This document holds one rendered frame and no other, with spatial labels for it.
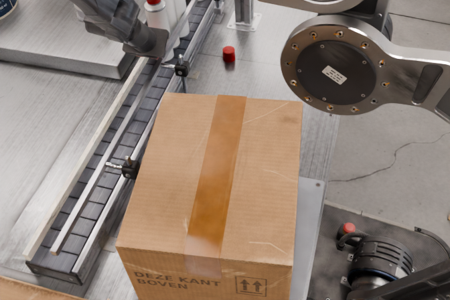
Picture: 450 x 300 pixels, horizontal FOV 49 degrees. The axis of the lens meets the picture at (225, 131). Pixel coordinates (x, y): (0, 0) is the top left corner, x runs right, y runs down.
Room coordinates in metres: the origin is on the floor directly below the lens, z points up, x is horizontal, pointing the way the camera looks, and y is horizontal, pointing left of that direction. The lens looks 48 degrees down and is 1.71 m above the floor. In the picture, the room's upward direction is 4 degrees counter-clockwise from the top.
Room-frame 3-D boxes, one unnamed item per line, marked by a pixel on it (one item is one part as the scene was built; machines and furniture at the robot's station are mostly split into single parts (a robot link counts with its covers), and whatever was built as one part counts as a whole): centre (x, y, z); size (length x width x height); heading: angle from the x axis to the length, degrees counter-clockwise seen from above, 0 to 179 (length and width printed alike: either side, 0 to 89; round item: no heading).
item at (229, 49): (1.05, -0.03, 0.85); 0.03 x 0.03 x 0.03
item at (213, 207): (0.46, 0.01, 0.99); 0.30 x 0.24 x 0.27; 168
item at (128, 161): (0.60, 0.21, 0.91); 0.07 x 0.03 x 0.16; 71
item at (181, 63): (0.88, 0.11, 0.91); 0.07 x 0.03 x 0.16; 71
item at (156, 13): (1.01, 0.14, 0.98); 0.05 x 0.05 x 0.20
